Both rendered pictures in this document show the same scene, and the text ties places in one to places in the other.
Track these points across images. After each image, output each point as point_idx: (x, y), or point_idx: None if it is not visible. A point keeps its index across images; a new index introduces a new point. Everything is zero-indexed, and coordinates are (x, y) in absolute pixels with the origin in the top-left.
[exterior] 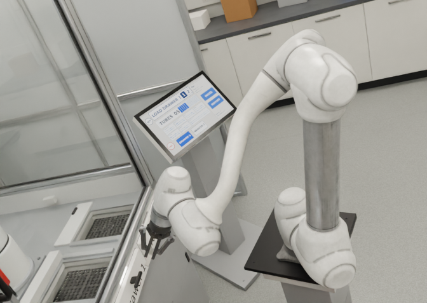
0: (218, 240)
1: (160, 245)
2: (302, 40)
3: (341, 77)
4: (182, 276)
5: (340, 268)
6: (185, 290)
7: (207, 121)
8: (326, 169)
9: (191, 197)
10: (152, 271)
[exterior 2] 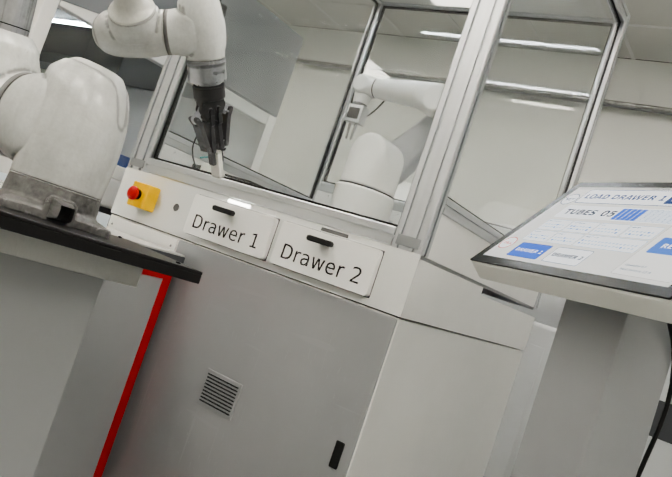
0: (94, 20)
1: (312, 307)
2: None
3: None
4: (292, 426)
5: None
6: (271, 449)
7: (592, 260)
8: None
9: (167, 12)
10: (265, 287)
